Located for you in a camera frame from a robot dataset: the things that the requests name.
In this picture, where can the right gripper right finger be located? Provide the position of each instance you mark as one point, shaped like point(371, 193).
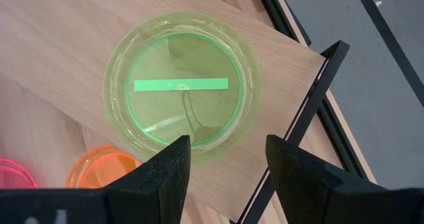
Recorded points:
point(314, 197)

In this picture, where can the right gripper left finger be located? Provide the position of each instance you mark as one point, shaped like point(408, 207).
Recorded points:
point(149, 197)

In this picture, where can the orange transparent plastic plate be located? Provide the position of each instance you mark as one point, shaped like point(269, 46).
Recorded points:
point(99, 167)

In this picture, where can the pink transparent plastic plate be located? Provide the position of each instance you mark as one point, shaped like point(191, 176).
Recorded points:
point(13, 179)

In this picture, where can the green transparent plastic plate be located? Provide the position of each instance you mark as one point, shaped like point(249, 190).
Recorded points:
point(182, 58)

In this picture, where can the wooden tray board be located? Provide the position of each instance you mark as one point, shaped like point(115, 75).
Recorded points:
point(66, 35)

